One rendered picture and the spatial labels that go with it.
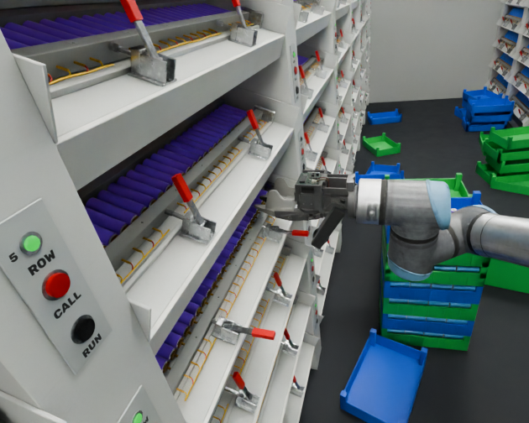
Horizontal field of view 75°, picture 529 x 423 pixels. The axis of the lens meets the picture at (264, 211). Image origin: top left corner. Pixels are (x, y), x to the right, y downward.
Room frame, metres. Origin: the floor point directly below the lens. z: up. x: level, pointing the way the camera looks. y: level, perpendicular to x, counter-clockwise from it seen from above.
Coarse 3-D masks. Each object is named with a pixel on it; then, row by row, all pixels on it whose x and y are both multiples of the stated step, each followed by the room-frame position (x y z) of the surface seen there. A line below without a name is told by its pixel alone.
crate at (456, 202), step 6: (474, 192) 0.95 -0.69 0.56; (480, 192) 0.94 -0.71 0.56; (456, 198) 0.97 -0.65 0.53; (462, 198) 0.97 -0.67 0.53; (468, 198) 0.96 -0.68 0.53; (474, 198) 0.94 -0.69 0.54; (456, 204) 0.97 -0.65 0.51; (462, 204) 0.97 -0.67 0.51; (468, 204) 0.96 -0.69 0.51; (474, 204) 0.94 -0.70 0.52; (480, 204) 0.92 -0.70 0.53
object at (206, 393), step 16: (272, 176) 0.81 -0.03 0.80; (288, 224) 0.68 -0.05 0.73; (272, 256) 0.57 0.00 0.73; (224, 272) 0.51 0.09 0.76; (256, 272) 0.52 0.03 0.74; (256, 288) 0.48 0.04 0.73; (240, 304) 0.44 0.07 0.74; (256, 304) 0.45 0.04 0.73; (240, 320) 0.41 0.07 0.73; (240, 336) 0.38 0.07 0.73; (176, 352) 0.34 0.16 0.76; (224, 352) 0.35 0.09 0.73; (208, 368) 0.32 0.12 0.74; (224, 368) 0.32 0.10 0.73; (208, 384) 0.30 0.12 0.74; (224, 384) 0.31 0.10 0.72; (176, 400) 0.28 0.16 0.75; (192, 400) 0.28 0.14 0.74; (208, 400) 0.28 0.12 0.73; (192, 416) 0.26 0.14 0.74; (208, 416) 0.26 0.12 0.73
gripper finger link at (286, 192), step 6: (276, 180) 0.68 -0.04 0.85; (282, 180) 0.68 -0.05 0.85; (276, 186) 0.68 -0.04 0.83; (282, 186) 0.68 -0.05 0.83; (288, 186) 0.67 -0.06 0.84; (282, 192) 0.68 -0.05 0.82; (288, 192) 0.67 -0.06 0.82; (264, 198) 0.68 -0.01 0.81; (288, 198) 0.66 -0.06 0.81; (294, 198) 0.66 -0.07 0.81
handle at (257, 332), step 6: (234, 330) 0.37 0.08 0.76; (240, 330) 0.37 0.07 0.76; (246, 330) 0.37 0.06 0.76; (252, 330) 0.37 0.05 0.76; (258, 330) 0.36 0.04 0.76; (264, 330) 0.36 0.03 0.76; (252, 336) 0.36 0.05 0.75; (258, 336) 0.36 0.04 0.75; (264, 336) 0.35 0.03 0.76; (270, 336) 0.35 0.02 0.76
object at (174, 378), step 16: (256, 224) 0.63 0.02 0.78; (272, 224) 0.66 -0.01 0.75; (240, 256) 0.53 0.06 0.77; (256, 256) 0.55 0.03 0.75; (224, 288) 0.45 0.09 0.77; (240, 288) 0.47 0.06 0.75; (208, 304) 0.41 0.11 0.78; (208, 320) 0.39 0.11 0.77; (192, 336) 0.36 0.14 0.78; (192, 352) 0.33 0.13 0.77; (208, 352) 0.34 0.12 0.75; (176, 368) 0.31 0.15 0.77; (176, 384) 0.28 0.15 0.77; (192, 384) 0.29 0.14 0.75
